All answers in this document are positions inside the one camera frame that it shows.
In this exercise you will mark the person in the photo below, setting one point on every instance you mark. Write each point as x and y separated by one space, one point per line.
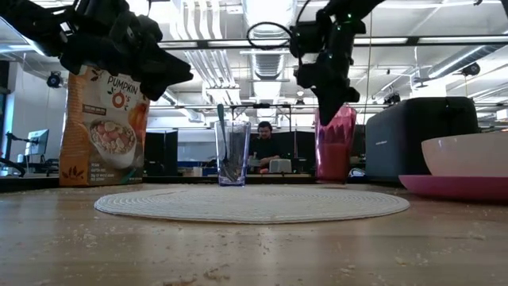
264 149

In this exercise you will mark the pink plate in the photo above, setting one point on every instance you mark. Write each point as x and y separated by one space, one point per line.
456 188

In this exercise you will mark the grey desktop box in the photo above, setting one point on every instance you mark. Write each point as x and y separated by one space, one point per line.
279 166

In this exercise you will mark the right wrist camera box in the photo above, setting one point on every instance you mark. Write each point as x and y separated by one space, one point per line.
309 37

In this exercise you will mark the pink faceted tumbler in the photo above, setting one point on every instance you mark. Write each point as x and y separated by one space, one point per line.
335 159

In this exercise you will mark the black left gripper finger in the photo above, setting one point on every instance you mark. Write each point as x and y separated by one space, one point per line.
166 71
152 91

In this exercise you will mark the black metal rig frame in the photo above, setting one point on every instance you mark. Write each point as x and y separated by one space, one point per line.
397 41

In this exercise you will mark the ribbed silver ceiling duct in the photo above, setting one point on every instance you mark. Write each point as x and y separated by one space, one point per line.
270 63

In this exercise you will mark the black round ceiling camera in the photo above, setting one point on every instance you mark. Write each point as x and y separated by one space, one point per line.
55 79
471 69

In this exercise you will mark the round woven white placemat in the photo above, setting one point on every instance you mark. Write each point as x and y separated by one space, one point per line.
250 204

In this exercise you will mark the pumpkin cereal box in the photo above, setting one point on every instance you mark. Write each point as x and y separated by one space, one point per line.
103 139

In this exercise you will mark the computer monitor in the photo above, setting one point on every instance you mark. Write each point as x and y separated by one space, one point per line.
39 142

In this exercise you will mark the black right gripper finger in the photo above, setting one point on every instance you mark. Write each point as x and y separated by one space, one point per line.
329 107
351 95

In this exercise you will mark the small white rounded object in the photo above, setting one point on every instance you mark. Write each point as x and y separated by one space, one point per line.
357 172

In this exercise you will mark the clear glass tumbler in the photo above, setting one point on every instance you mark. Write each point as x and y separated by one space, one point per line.
242 159

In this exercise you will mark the cream white bowl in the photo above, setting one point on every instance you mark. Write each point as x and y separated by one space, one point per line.
468 155

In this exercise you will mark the black toaster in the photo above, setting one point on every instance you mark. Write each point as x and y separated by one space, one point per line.
416 139

